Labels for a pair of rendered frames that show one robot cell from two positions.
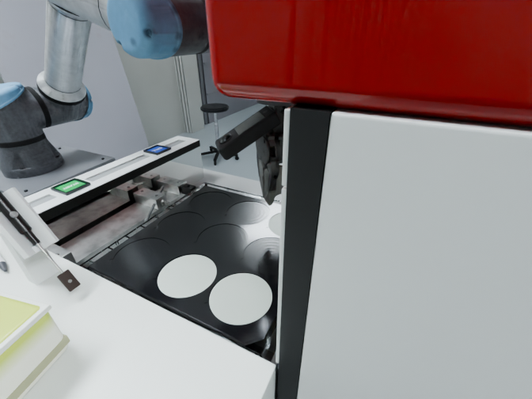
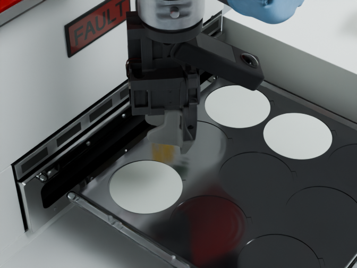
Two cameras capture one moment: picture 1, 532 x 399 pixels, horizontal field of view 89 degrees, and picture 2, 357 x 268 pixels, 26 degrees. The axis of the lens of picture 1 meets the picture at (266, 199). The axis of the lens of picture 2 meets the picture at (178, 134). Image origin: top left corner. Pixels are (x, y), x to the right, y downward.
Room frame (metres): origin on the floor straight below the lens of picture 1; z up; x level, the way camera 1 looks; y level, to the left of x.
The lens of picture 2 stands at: (1.18, 0.14, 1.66)
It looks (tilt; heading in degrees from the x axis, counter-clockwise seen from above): 42 degrees down; 192
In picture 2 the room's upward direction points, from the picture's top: straight up
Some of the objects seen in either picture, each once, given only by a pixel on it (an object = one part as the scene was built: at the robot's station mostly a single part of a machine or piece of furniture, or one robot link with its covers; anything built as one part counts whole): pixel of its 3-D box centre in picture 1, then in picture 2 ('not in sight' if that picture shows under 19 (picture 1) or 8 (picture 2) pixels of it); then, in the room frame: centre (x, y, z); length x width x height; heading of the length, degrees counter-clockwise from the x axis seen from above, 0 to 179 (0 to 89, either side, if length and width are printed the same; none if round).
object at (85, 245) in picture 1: (128, 222); not in sight; (0.54, 0.33, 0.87); 0.36 x 0.08 x 0.03; 154
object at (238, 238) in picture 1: (222, 239); (255, 178); (0.43, 0.09, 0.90); 0.34 x 0.34 x 0.01; 64
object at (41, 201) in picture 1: (126, 190); not in sight; (0.65, 0.39, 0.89); 0.55 x 0.09 x 0.14; 154
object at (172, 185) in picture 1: (172, 184); not in sight; (0.68, 0.26, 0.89); 0.08 x 0.03 x 0.03; 64
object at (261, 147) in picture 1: (281, 129); (165, 59); (0.48, -0.03, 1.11); 0.09 x 0.08 x 0.12; 108
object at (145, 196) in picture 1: (150, 197); not in sight; (0.61, 0.30, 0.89); 0.08 x 0.03 x 0.03; 64
